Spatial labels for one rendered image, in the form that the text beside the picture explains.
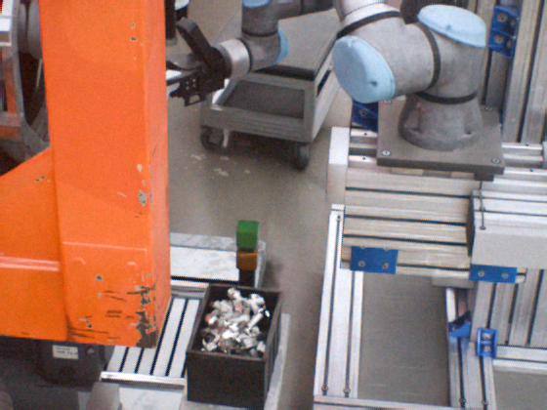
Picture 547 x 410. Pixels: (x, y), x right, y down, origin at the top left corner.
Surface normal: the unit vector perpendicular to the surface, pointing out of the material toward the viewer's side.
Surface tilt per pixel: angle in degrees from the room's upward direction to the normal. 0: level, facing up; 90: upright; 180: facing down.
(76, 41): 90
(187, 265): 0
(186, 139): 0
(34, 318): 90
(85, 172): 90
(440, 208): 90
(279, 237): 0
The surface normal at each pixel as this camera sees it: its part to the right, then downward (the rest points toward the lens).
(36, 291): -0.11, 0.55
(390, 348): 0.03, -0.83
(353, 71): -0.83, 0.37
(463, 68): 0.45, 0.54
